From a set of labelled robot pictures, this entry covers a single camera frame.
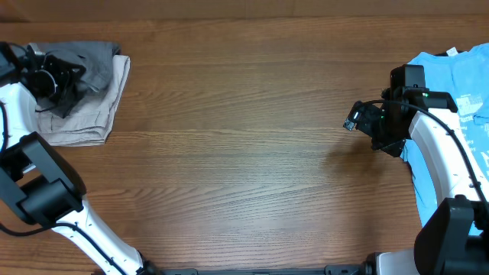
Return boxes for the grey shorts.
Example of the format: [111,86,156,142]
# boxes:
[26,41,120,97]

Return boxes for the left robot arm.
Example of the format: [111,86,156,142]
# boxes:
[1,41,160,274]

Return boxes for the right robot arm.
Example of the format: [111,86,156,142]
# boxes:
[344,64,488,274]

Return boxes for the folded beige shorts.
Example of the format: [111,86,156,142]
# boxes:
[37,55,131,147]

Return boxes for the light blue printed t-shirt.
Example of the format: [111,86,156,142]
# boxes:
[400,44,488,225]

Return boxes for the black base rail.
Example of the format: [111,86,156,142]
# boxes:
[160,263,377,275]

